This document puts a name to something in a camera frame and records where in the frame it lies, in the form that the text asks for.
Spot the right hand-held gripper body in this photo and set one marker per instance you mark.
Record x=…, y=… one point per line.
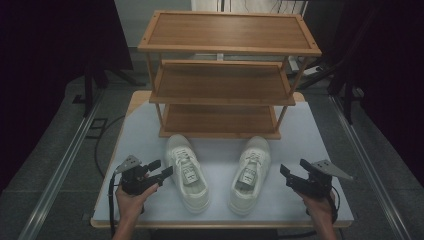
x=316, y=183

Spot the black metal stand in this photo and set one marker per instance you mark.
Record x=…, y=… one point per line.
x=348, y=100
x=88, y=90

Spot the dark curtain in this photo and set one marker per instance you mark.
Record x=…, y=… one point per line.
x=50, y=66
x=393, y=83

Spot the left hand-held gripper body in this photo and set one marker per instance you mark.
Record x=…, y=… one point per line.
x=135, y=181

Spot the white table mat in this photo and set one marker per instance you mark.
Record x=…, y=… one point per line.
x=220, y=156

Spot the white power strip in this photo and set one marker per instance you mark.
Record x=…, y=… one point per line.
x=311, y=70

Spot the person's left hand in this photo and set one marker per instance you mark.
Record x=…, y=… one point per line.
x=131, y=205

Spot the metal floor rail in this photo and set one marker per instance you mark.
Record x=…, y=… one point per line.
x=56, y=176
x=370, y=173

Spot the white lace-up sneaker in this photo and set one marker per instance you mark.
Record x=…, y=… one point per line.
x=250, y=175
x=188, y=173

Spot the person's right hand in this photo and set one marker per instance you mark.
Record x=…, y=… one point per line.
x=320, y=208

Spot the wooden three-tier shoe rack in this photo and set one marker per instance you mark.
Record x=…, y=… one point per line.
x=230, y=31

